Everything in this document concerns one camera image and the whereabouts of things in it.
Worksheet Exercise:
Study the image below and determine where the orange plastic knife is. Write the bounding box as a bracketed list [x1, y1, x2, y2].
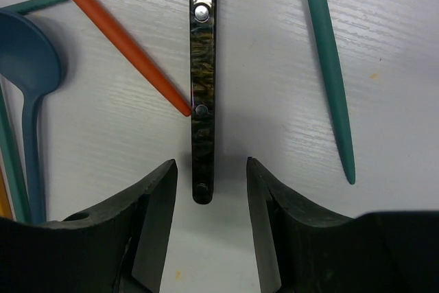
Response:
[73, 0, 191, 117]

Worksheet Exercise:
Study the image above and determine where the teal fork right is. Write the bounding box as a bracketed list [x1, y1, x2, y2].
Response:
[307, 0, 356, 185]

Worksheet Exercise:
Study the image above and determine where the blue plastic spoon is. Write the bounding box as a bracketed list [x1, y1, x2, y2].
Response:
[1, 10, 64, 224]

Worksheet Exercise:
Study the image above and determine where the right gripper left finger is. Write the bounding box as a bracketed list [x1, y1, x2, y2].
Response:
[1, 160, 178, 292]

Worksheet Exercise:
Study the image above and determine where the teal chopstick crossing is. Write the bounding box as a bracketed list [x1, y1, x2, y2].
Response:
[1, 0, 68, 15]

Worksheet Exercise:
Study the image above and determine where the orange chopstick middle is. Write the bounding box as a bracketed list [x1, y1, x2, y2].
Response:
[0, 172, 13, 220]

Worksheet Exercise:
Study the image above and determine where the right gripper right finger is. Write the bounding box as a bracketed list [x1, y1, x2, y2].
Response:
[246, 157, 438, 292]

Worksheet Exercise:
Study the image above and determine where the teal chopstick beside spoon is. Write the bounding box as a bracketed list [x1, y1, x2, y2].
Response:
[1, 93, 32, 224]

